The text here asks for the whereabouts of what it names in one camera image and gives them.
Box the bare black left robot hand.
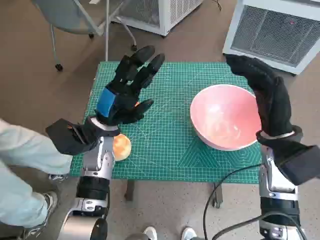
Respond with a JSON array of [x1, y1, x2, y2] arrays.
[[94, 45, 166, 126]]

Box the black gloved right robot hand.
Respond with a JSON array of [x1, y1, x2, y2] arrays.
[[225, 54, 295, 138]]

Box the round toy bread bun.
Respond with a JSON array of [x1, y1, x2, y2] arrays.
[[112, 133, 132, 161]]

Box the pink bowl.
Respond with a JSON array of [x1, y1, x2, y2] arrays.
[[189, 84, 263, 152]]

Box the green cutting mat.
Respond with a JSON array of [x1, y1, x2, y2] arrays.
[[68, 61, 263, 185]]

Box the grey metal pole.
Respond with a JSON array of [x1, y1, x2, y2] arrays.
[[104, 0, 110, 62]]

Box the large white mesh cabinet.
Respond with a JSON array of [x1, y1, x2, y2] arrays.
[[222, 0, 320, 76]]

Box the black table leg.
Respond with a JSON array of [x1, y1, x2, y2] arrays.
[[212, 183, 224, 209], [124, 179, 136, 202]]

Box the white louvred mesh cabinet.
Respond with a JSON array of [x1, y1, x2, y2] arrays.
[[111, 0, 205, 37]]

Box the grey wheeled chair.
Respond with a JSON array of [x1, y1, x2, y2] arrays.
[[31, 0, 138, 72]]

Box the person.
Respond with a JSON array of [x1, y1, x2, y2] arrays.
[[0, 118, 73, 240]]

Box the white shoe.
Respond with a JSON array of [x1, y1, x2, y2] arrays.
[[181, 226, 198, 240], [142, 226, 158, 240]]

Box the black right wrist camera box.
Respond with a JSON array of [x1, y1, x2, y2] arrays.
[[274, 143, 320, 186]]

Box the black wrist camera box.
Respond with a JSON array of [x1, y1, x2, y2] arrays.
[[45, 118, 101, 156], [274, 143, 320, 186]]

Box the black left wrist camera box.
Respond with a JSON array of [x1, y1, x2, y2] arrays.
[[45, 118, 101, 156]]

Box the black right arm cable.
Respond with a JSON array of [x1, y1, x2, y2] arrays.
[[211, 212, 308, 240], [202, 163, 263, 240]]

